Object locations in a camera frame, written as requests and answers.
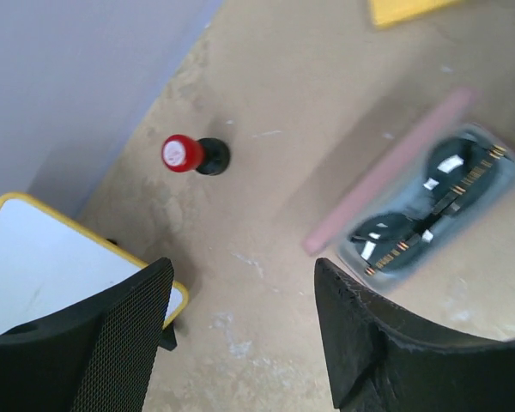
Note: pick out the yellow book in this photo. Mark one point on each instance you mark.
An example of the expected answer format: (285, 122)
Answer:
(387, 13)

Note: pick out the blue cleaning cloth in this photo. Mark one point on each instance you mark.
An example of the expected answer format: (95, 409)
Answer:
(400, 194)

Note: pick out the yellow framed whiteboard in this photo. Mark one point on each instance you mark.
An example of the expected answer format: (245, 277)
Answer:
(49, 261)

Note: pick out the red black stamp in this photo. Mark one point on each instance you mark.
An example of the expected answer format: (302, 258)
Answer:
(208, 156)

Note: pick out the metal frame sunglasses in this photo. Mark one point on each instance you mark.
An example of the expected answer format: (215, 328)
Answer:
(457, 174)

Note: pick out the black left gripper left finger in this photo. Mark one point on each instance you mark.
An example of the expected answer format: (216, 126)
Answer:
(96, 355)

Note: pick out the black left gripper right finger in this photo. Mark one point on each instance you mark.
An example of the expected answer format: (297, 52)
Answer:
(382, 357)

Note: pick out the pink glasses case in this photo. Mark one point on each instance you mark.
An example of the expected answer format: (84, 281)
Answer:
(440, 121)

